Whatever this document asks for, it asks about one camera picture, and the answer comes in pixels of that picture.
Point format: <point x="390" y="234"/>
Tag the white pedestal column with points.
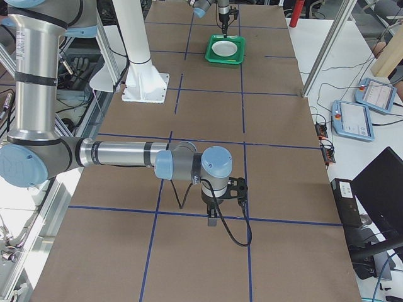
<point x="144" y="83"/>

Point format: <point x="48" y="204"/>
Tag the upper orange black connector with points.
<point x="321" y="130"/>

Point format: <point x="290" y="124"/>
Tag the aluminium frame post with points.
<point x="333" y="33"/>

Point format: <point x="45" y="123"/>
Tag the red cylinder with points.
<point x="297" y="9"/>

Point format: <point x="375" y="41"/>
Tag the green plastic tray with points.
<point x="236" y="59"/>

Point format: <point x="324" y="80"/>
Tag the black monitor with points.
<point x="378" y="188"/>

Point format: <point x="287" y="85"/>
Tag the lower orange black connector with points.
<point x="328" y="154"/>

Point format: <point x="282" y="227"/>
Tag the orange black connector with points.
<point x="328" y="154"/>
<point x="321" y="130"/>

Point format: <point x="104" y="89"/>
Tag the blue teach pendant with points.
<point x="376" y="95"/>
<point x="352" y="120"/>

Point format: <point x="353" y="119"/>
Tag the near blue teach pendant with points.
<point x="352" y="120"/>

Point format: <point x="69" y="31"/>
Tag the black computer box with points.
<point x="346" y="204"/>

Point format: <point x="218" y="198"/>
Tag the wooden beam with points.
<point x="388" y="55"/>

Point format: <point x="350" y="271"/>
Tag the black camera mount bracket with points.
<point x="236" y="189"/>

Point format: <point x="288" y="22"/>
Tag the far blue teach pendant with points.
<point x="376" y="95"/>

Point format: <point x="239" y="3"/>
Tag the white round plate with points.
<point x="224" y="48"/>

